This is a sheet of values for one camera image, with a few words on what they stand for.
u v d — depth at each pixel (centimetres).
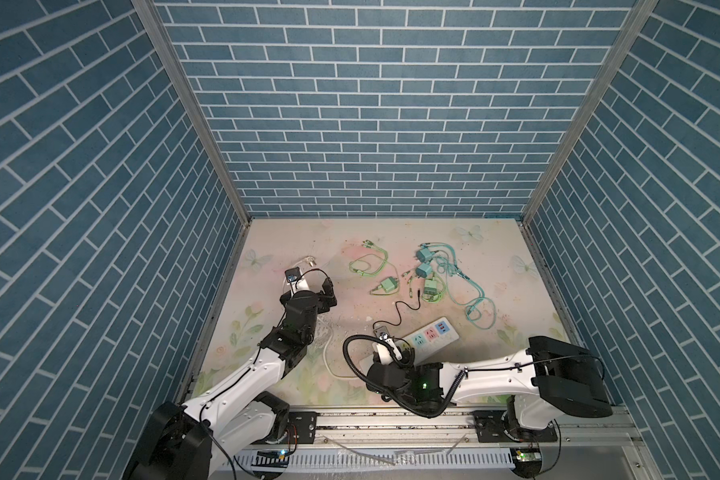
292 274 71
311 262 105
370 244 112
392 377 59
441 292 99
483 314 95
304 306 62
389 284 99
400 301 97
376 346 70
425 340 87
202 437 40
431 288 99
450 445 73
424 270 102
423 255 108
